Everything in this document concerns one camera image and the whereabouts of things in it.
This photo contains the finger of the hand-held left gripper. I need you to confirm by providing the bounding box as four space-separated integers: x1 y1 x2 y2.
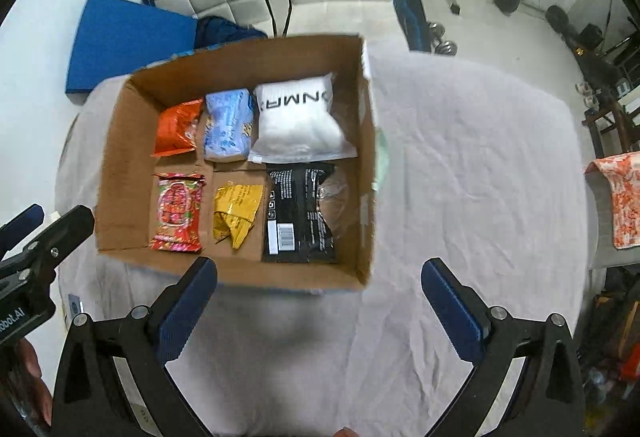
0 205 96 290
0 203 46 249

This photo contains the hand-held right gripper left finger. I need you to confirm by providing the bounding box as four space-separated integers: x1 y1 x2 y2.
50 257 219 437

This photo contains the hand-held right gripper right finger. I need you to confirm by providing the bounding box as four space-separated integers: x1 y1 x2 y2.
421 258 586 437

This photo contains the cardboard box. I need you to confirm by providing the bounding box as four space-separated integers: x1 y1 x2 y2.
95 34 383 293

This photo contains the red snack packet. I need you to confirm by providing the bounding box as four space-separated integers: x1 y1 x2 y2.
148 173 207 254

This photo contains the yellow packet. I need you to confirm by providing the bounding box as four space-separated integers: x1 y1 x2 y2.
212 183 265 249

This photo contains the black soft packet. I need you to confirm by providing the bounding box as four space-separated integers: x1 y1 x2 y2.
261 162 338 264

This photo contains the orange snack packet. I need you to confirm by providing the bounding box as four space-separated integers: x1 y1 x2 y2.
152 99 206 158

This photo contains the light blue tissue packet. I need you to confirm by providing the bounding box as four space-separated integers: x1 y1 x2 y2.
204 88 256 162

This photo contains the white soft packet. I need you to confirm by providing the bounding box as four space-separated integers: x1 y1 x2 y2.
247 73 358 164

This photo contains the person's left hand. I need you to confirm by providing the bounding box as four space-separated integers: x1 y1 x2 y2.
0 339 53 425

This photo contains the grey tablecloth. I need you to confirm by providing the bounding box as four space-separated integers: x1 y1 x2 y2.
52 37 596 437

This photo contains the grey chair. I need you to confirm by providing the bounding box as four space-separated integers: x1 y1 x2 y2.
585 172 640 270

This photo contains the chair with orange cloth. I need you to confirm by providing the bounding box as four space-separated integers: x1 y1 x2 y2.
585 154 640 249

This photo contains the blue foam mat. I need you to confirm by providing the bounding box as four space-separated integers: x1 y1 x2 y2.
65 0 198 105

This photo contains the dark wooden chair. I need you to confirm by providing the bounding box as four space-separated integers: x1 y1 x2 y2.
582 87 640 160

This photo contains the dark blue cloth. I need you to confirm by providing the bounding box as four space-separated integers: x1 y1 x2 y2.
194 16 268 50

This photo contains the black speaker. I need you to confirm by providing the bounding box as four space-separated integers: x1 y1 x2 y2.
577 23 606 52

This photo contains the blue weight bench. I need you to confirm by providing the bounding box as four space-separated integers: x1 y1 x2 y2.
394 0 433 52

